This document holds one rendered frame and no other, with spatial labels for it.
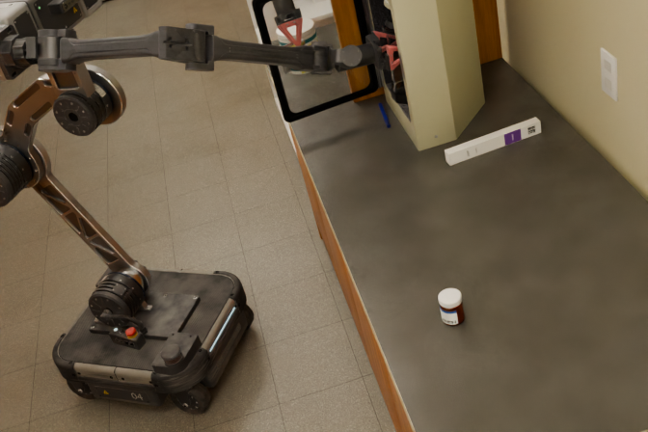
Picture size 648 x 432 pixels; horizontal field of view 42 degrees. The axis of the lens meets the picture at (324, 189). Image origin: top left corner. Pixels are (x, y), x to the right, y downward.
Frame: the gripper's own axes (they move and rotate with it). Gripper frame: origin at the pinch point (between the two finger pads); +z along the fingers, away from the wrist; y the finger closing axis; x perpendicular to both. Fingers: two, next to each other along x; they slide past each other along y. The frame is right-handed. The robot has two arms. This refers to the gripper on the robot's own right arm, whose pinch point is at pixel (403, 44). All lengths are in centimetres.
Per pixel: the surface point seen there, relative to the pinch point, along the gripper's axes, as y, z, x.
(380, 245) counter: -48, -26, 27
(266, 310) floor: 54, -50, 122
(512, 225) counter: -57, 3, 25
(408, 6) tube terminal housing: -15.9, -2.9, -17.1
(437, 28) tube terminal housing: -16.2, 4.0, -9.6
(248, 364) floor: 29, -63, 123
